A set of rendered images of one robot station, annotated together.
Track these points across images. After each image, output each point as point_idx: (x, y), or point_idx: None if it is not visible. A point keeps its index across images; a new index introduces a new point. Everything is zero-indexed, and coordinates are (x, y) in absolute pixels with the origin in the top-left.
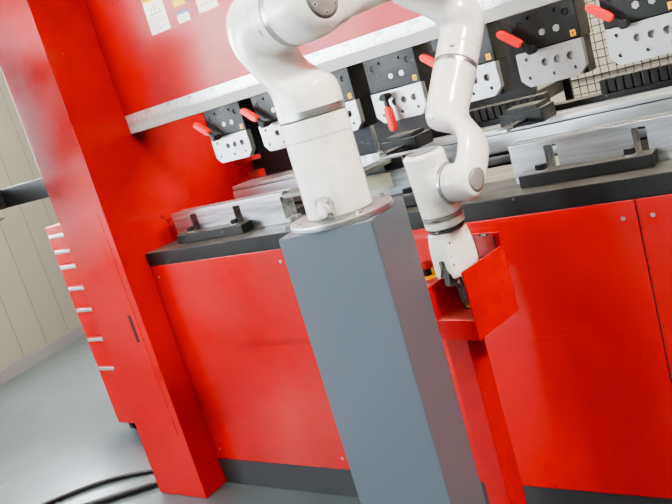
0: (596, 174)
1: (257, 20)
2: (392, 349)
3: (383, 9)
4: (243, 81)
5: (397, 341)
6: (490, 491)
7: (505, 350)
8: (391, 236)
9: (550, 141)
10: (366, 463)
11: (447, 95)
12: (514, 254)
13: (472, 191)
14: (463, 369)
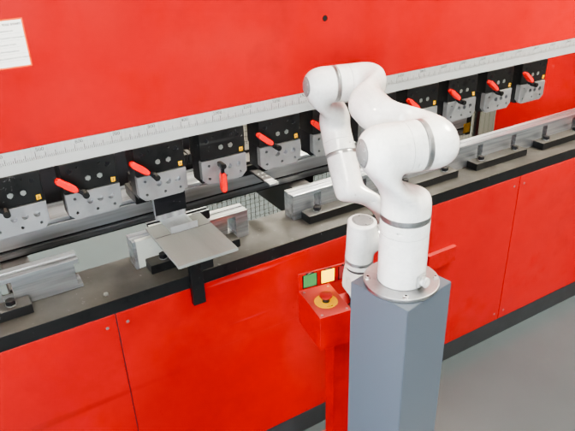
0: (352, 209)
1: (424, 156)
2: (437, 357)
3: (225, 93)
4: (51, 149)
5: (441, 351)
6: (335, 428)
7: (295, 334)
8: None
9: (318, 190)
10: None
11: (359, 178)
12: (314, 269)
13: None
14: (341, 356)
